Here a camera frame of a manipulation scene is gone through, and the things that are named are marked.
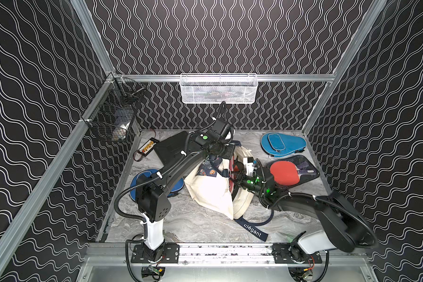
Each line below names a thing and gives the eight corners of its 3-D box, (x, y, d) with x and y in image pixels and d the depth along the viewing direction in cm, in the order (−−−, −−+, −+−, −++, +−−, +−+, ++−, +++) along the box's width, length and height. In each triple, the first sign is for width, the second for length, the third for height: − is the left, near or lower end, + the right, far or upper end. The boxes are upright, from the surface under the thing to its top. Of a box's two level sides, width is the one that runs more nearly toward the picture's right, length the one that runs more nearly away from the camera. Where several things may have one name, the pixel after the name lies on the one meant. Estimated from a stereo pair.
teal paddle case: (263, 157, 110) (265, 152, 106) (259, 137, 120) (260, 132, 116) (307, 157, 110) (310, 152, 106) (298, 137, 120) (301, 132, 116)
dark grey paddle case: (280, 189, 95) (282, 187, 93) (266, 164, 105) (267, 161, 103) (321, 178, 100) (324, 175, 97) (303, 154, 110) (305, 151, 108)
